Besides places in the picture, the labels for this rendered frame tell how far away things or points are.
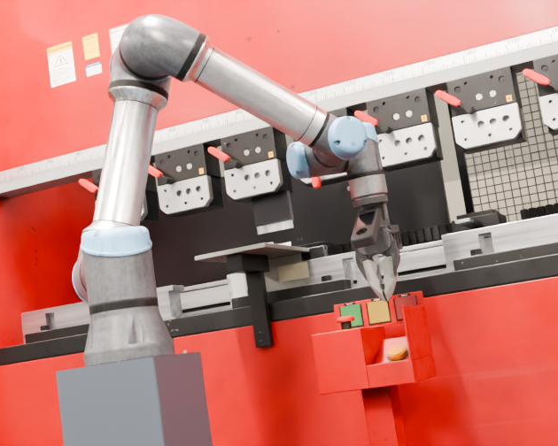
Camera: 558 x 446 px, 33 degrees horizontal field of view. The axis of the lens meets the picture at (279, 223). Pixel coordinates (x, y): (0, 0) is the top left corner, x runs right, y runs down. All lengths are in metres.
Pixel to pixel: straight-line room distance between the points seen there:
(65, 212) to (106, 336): 1.58
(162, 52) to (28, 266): 1.33
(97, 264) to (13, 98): 1.32
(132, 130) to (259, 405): 0.79
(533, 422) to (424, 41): 0.91
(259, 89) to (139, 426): 0.64
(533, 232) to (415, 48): 0.52
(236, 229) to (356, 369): 1.20
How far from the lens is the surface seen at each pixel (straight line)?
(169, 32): 1.72
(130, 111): 1.80
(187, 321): 2.33
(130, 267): 1.58
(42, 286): 2.95
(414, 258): 2.51
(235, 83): 1.73
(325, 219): 2.88
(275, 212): 2.39
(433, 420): 2.12
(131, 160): 1.77
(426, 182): 2.80
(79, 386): 1.57
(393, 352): 1.93
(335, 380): 1.91
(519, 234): 2.19
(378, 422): 1.94
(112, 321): 1.57
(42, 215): 3.01
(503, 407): 2.08
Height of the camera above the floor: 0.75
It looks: 8 degrees up
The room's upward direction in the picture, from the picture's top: 8 degrees counter-clockwise
